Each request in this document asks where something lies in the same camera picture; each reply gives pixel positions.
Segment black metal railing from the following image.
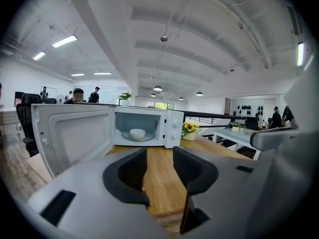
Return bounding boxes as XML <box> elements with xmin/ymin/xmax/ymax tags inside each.
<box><xmin>183</xmin><ymin>110</ymin><xmax>247</xmax><ymax>128</ymax></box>

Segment sunflower pot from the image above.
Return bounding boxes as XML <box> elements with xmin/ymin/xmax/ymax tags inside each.
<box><xmin>181</xmin><ymin>122</ymin><xmax>200</xmax><ymax>141</ymax></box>

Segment white microwave oven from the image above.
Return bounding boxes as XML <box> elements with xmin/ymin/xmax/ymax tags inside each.
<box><xmin>31</xmin><ymin>103</ymin><xmax>184</xmax><ymax>179</ymax></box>

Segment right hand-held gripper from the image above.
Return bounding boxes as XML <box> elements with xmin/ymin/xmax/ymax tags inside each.
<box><xmin>250</xmin><ymin>66</ymin><xmax>319</xmax><ymax>239</ymax></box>

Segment wooden table with white legs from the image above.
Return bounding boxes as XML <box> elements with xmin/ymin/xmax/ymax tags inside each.
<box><xmin>26</xmin><ymin>133</ymin><xmax>252</xmax><ymax>234</ymax></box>

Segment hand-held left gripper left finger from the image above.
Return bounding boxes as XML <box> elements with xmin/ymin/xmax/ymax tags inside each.
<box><xmin>27</xmin><ymin>147</ymin><xmax>170</xmax><ymax>239</ymax></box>

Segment light blue table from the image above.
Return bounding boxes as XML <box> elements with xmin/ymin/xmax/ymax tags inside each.
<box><xmin>213</xmin><ymin>127</ymin><xmax>262</xmax><ymax>160</ymax></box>

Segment black office chair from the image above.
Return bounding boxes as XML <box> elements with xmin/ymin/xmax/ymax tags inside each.
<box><xmin>245</xmin><ymin>116</ymin><xmax>260</xmax><ymax>131</ymax></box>
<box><xmin>15</xmin><ymin>93</ymin><xmax>43</xmax><ymax>158</ymax></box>

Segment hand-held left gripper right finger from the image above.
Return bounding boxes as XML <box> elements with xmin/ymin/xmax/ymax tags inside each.
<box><xmin>173</xmin><ymin>145</ymin><xmax>274</xmax><ymax>239</ymax></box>

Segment small green plant pot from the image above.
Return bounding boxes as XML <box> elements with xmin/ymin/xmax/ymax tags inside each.
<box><xmin>117</xmin><ymin>91</ymin><xmax>133</xmax><ymax>107</ymax></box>

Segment white round bowl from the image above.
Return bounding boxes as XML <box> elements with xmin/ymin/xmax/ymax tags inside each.
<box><xmin>129</xmin><ymin>128</ymin><xmax>146</xmax><ymax>141</ymax></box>

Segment row of black caps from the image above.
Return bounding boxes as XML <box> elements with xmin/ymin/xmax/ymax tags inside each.
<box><xmin>236</xmin><ymin>105</ymin><xmax>264</xmax><ymax>116</ymax></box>

